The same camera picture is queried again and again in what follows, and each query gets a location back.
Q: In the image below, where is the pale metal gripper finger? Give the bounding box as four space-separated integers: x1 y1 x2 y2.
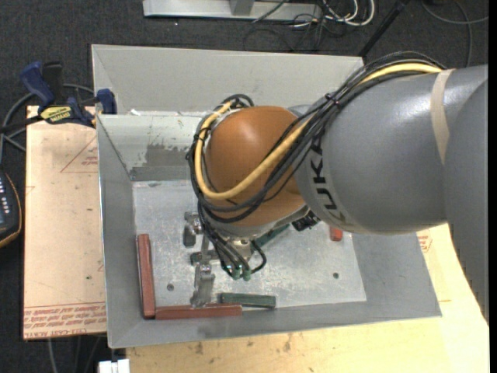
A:
182 211 203 248
189 261 217 309

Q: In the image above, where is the dark green flat block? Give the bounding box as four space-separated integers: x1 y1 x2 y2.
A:
252 222 291 249
219 291 278 310

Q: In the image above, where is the grey metal bin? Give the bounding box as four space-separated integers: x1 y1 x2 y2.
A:
91 44 443 350

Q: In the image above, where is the brown cardboard board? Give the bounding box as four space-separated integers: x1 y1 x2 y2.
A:
23 105 108 340

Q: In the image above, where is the black cylinder on white bracket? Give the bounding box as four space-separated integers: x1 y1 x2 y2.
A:
291 210 324 232

